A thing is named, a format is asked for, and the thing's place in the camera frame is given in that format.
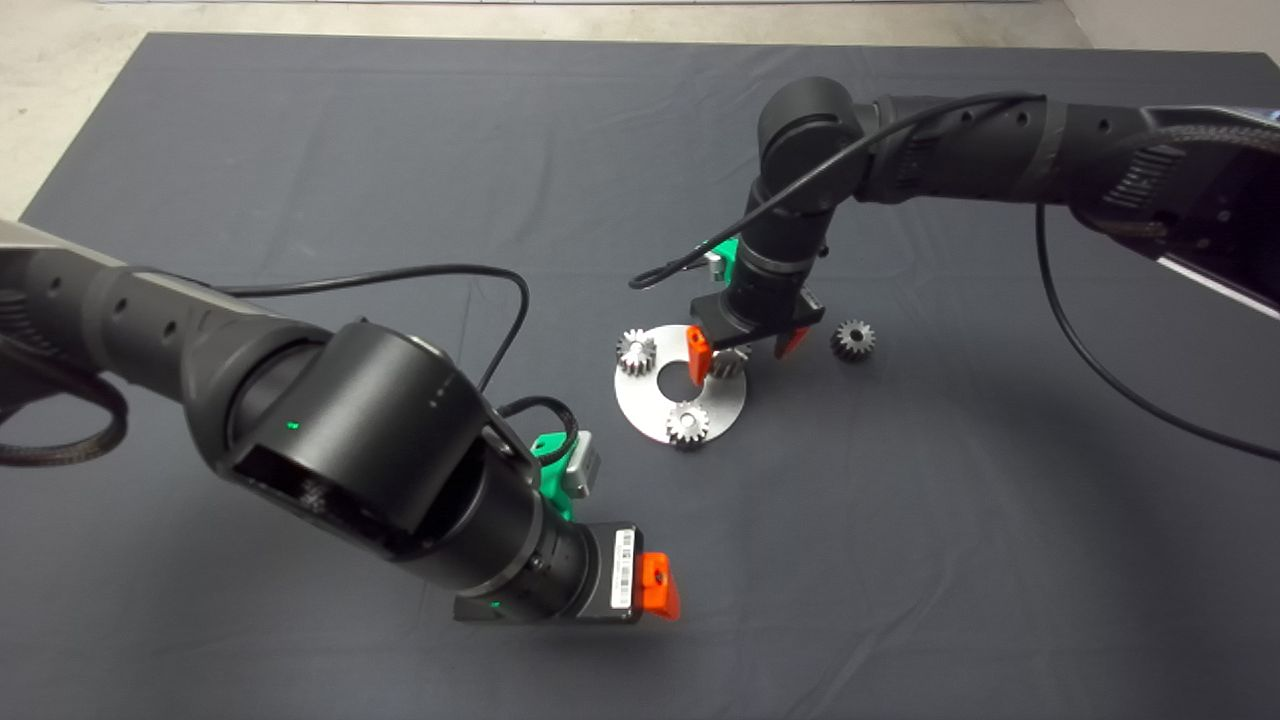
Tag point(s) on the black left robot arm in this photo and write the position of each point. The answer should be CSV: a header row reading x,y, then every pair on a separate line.
x,y
380,420

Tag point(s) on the green right camera mount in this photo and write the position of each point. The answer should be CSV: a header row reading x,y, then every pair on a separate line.
x,y
727,250

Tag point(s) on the green left camera mount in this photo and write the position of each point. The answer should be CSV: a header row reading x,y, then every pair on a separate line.
x,y
552,478

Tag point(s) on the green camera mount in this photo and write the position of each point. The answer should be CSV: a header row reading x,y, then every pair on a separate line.
x,y
552,478
727,250

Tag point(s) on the silver right camera box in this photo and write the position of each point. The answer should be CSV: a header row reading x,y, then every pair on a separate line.
x,y
715,266

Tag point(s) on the dark grey table cloth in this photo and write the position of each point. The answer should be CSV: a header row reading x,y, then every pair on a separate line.
x,y
600,150

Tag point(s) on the larger steel gear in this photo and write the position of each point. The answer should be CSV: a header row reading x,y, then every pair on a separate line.
x,y
730,363

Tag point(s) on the silver left camera box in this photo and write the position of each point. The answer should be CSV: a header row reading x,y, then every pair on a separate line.
x,y
583,465

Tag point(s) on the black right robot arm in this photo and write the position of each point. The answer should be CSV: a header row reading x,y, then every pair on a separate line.
x,y
800,130

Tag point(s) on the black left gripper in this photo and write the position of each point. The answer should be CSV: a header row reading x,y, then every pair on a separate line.
x,y
608,542

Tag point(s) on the small dark steel gear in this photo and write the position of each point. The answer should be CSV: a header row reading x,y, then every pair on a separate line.
x,y
853,342

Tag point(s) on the round metal plate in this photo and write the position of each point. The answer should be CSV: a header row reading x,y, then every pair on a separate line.
x,y
640,400

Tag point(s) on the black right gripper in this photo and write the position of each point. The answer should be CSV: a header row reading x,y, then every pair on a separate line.
x,y
715,320

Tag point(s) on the silver camera box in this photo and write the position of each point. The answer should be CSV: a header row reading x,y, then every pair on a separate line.
x,y
715,266
583,465

